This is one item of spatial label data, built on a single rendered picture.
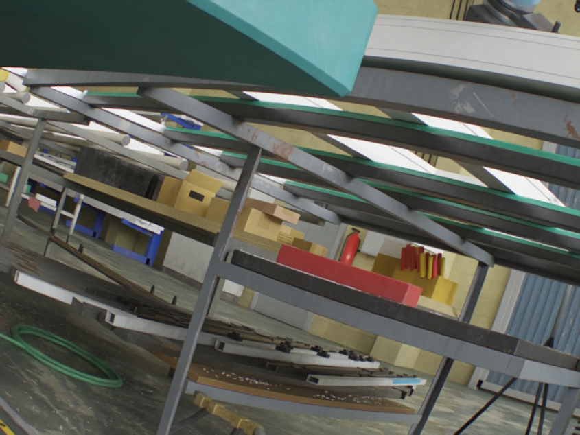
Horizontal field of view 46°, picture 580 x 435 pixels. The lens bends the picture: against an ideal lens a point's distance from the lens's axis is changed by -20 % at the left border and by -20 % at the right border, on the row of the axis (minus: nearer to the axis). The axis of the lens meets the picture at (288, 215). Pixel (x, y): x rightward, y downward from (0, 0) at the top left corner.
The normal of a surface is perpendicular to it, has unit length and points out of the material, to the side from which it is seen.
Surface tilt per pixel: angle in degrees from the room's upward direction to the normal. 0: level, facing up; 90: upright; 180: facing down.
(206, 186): 122
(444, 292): 90
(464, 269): 90
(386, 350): 90
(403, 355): 90
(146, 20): 180
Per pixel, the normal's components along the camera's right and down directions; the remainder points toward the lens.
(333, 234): -0.68, -0.29
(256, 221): 0.65, 0.18
